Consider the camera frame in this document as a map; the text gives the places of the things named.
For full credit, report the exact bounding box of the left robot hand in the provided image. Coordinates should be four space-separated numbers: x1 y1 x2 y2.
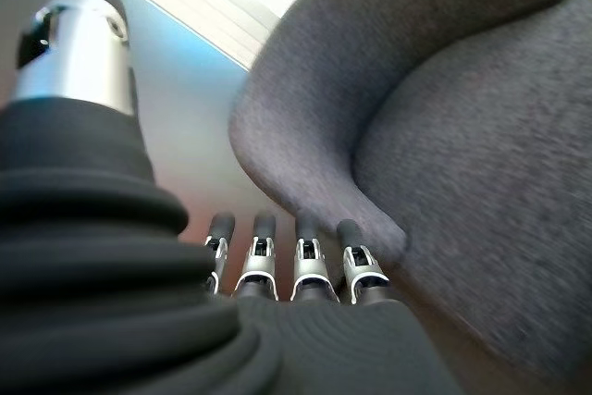
0 0 463 395

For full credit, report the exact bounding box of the white radiator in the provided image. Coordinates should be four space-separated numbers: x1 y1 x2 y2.
78 0 346 73

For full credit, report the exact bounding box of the grey fabric armchair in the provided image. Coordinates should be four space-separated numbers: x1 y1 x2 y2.
228 0 592 395

